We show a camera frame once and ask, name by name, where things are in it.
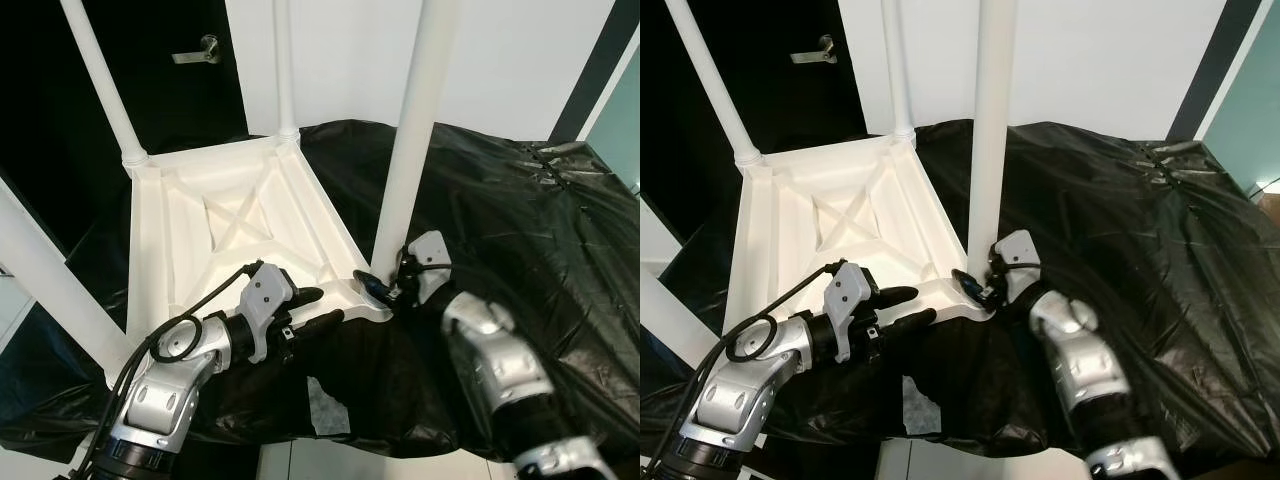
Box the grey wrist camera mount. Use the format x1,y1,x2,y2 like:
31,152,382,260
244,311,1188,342
825,260,873,363
408,230,451,301
240,262,293,363
995,230,1041,301

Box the black plastic cover sheet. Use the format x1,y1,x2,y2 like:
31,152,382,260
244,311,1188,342
640,120,1280,466
0,120,640,466

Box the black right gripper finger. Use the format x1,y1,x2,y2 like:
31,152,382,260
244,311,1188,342
950,268,993,299
353,268,399,303

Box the teal glass panel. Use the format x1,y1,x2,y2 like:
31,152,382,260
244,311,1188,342
1200,40,1280,191
585,50,640,191

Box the wide grey tape piece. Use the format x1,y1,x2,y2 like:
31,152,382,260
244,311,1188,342
305,378,351,436
900,378,941,436

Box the black wall column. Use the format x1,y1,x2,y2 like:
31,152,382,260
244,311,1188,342
550,0,640,141
1165,0,1261,141

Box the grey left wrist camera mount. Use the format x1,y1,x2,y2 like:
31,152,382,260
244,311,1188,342
825,260,873,363
240,262,293,363

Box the black door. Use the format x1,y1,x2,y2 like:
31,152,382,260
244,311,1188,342
640,0,869,251
0,0,249,261

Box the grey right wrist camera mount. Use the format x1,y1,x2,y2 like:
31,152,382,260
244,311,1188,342
995,230,1041,301
408,230,451,301

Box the silver door handle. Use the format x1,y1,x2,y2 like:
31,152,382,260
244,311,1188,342
790,35,838,64
172,35,221,64

